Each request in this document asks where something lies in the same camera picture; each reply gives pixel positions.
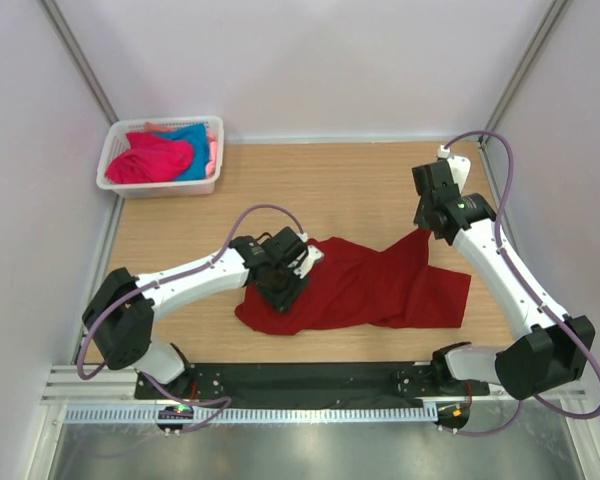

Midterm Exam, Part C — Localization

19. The dark red t-shirt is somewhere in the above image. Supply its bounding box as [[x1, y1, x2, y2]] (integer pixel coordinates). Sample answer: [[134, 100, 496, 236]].
[[234, 229, 471, 336]]

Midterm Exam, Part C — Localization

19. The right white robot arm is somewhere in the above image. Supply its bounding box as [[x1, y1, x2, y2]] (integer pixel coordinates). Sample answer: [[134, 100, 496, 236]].
[[412, 156, 595, 400]]

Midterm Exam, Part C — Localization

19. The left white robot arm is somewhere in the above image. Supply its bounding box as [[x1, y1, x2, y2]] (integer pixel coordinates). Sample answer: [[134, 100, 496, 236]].
[[82, 227, 324, 400]]

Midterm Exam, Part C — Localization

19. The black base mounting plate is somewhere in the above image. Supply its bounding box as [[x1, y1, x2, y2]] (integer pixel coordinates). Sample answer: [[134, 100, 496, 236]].
[[134, 360, 491, 409]]

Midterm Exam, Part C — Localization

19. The blue shirt in basket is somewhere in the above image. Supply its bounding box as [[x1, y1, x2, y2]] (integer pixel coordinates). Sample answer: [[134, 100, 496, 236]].
[[158, 123, 211, 182]]

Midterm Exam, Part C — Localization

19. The crimson shirt in basket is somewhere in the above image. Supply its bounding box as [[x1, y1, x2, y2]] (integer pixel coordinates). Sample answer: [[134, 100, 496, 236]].
[[105, 132, 190, 185]]

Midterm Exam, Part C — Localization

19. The white plastic laundry basket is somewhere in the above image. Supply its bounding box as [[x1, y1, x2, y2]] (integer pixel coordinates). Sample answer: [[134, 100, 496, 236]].
[[96, 116, 224, 199]]

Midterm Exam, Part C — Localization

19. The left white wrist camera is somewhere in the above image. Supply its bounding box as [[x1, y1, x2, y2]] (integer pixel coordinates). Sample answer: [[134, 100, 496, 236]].
[[290, 233, 324, 278]]

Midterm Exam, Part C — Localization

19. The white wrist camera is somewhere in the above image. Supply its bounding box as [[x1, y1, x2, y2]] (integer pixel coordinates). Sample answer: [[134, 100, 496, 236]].
[[290, 233, 324, 278], [437, 145, 471, 193]]

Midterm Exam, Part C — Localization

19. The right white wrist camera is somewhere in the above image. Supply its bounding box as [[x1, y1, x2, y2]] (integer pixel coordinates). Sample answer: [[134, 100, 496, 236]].
[[437, 145, 471, 193]]

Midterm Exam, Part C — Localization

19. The white slotted cable duct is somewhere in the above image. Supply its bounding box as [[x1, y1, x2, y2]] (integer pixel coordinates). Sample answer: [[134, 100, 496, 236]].
[[64, 403, 438, 425]]

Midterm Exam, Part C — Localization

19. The aluminium frame rail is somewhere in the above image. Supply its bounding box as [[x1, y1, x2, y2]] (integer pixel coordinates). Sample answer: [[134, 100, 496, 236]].
[[41, 365, 588, 404]]

